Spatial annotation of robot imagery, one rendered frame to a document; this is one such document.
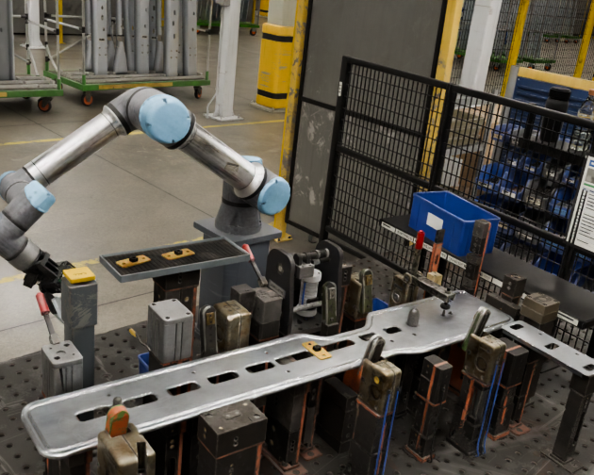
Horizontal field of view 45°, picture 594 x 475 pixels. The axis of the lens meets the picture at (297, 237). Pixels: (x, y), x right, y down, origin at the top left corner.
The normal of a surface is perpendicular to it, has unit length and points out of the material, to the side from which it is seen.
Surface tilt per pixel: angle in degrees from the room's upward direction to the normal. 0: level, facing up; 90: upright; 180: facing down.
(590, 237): 90
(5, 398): 0
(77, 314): 90
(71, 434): 0
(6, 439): 0
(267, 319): 90
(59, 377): 90
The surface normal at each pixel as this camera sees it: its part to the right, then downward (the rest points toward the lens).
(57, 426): 0.11, -0.93
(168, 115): 0.48, 0.29
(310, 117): -0.75, 0.15
